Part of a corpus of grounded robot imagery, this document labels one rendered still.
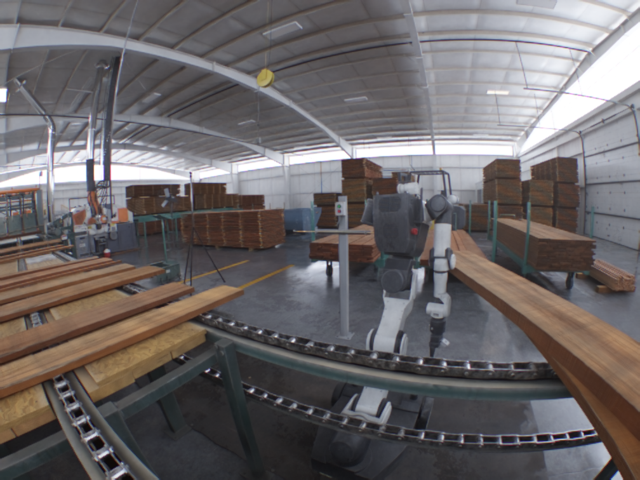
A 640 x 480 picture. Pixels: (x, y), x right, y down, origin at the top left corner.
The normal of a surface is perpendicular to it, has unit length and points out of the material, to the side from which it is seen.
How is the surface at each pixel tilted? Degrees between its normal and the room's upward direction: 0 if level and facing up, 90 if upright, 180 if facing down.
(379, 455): 0
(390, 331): 26
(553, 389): 90
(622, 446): 0
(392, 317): 40
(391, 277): 77
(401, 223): 92
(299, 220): 90
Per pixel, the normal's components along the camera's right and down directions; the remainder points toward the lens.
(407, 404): -0.37, -0.60
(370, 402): -0.27, -0.79
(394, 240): -0.68, 0.17
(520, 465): -0.04, -0.99
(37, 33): 0.90, 0.04
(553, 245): -0.43, 0.15
